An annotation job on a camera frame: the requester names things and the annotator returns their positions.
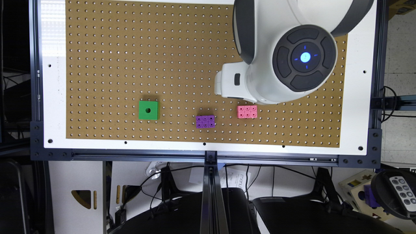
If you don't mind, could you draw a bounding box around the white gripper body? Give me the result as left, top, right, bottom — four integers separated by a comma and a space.
214, 62, 257, 103

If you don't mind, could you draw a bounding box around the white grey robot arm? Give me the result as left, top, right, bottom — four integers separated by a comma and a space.
214, 0, 373, 105

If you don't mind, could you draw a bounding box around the pink building block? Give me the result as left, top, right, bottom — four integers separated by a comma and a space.
237, 105, 257, 119

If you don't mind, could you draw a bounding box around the purple building block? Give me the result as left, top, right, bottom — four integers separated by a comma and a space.
195, 115, 215, 129

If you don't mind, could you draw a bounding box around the green cube with hole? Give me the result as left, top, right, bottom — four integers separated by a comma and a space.
138, 101, 159, 120

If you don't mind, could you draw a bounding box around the brown pegboard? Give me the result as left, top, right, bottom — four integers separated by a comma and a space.
65, 0, 344, 148

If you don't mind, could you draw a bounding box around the white paper manual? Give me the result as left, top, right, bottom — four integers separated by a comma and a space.
219, 168, 251, 190

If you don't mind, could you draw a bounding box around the wooden shape sorter box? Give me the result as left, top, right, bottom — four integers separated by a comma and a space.
339, 170, 393, 221

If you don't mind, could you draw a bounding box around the black round tray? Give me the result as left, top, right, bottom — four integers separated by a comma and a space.
370, 168, 415, 220

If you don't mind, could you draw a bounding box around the grey remote control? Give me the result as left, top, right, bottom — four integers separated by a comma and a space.
389, 175, 415, 212

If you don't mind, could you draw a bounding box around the white cabinet panel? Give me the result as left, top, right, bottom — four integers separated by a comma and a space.
49, 161, 106, 234

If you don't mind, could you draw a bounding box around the black vertical frame post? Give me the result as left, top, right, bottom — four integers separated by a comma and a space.
200, 151, 229, 234

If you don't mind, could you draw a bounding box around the dark aluminium table frame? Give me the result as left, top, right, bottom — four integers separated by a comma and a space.
29, 1, 389, 168

